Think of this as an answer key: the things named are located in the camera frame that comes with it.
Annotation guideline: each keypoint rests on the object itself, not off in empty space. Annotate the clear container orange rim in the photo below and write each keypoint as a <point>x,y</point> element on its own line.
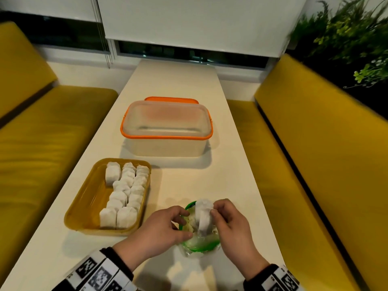
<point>166,148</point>

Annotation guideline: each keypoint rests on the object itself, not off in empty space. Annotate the person's right hand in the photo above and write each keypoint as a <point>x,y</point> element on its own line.
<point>236,236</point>

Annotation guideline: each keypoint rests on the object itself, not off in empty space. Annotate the black wrist marker band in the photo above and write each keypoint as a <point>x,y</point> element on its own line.
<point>272,280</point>
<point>97,272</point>

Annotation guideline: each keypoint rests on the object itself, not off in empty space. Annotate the translucent yellow tray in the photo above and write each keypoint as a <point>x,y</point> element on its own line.
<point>85,209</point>

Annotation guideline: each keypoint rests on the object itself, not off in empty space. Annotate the person's left hand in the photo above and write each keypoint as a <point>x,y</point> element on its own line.
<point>151,236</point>

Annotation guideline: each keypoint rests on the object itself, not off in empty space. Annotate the black left wrist marker band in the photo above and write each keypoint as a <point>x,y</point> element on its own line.
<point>97,272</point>

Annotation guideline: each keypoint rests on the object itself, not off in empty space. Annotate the orange container lid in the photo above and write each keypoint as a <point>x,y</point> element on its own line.
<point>171,99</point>

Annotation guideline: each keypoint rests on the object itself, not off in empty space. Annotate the clear plastic bag green zip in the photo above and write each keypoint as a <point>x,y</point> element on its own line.
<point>200,246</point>

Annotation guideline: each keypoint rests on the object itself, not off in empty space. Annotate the yellow bench seat cushion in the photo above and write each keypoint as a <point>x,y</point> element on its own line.
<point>266,178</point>
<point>45,142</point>

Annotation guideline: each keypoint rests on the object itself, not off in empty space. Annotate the green artificial plants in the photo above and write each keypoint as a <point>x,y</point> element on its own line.
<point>342,36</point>

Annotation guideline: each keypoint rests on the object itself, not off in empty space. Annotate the black right wrist marker band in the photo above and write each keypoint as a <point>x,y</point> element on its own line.
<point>272,280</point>

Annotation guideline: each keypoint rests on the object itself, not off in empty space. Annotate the dark window pane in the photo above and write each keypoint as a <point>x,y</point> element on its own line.
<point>188,54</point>
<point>60,33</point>

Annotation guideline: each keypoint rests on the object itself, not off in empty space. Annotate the white tea bag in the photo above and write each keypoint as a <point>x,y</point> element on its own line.
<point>203,215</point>

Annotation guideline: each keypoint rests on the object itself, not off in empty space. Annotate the group of white tea bags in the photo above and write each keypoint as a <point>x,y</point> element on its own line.
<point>127,193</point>

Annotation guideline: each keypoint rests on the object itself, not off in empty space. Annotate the white roller blind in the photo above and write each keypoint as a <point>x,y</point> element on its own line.
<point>200,21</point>
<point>51,6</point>
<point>315,2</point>

